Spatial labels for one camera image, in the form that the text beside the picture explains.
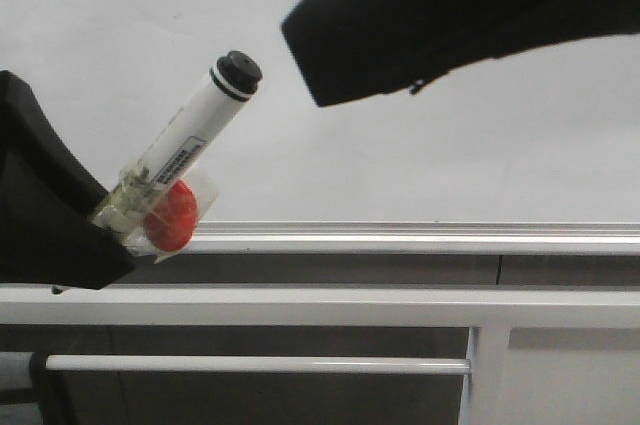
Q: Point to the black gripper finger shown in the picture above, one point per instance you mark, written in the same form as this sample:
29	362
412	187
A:
348	50
46	199

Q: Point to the red round magnet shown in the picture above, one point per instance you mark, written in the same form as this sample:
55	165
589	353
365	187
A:
170	225

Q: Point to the white whiteboard marker black cap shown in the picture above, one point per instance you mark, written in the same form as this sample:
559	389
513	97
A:
215	101

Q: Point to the white metal whiteboard stand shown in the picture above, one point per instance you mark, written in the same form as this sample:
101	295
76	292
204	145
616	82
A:
490	315

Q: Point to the white whiteboard with aluminium frame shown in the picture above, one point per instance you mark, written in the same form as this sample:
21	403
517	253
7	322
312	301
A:
551	135

